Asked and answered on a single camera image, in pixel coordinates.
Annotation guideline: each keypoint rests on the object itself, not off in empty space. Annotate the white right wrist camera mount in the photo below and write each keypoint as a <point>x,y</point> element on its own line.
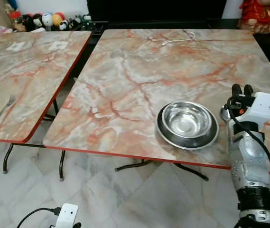
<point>265,105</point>

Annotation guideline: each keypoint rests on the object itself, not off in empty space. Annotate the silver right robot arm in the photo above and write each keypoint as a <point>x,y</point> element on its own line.
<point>248,156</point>

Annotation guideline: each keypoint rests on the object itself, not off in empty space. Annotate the white round doll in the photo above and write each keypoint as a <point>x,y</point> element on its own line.
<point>47,19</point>

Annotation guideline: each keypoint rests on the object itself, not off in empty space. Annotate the stainless steel spoon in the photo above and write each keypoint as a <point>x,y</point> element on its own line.
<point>225,114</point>

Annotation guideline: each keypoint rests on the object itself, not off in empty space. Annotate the black plush toy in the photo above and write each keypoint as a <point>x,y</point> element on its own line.
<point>28,22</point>

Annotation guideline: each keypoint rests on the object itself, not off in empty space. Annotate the stainless steel bowl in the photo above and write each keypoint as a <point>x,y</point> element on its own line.
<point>187,124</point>

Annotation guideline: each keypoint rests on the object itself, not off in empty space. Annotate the orange round doll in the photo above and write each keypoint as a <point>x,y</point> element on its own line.
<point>58,19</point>

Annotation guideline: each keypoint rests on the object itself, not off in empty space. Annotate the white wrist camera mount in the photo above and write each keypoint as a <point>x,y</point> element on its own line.
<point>67,214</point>
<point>265,105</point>

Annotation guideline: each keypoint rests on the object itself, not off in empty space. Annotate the black television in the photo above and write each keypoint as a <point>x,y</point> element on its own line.
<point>153,9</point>

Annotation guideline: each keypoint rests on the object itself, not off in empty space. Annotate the red figurine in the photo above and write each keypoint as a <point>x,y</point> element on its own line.
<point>260,14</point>

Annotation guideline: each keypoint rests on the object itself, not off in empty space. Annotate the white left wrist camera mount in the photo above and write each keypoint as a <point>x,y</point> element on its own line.
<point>67,214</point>

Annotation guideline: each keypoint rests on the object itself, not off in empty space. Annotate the marble pattern folding table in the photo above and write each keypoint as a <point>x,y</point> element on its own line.
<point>139,80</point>
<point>25,80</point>

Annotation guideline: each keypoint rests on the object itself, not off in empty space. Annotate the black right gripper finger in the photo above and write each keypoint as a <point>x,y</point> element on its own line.
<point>237,90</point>
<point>248,90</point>

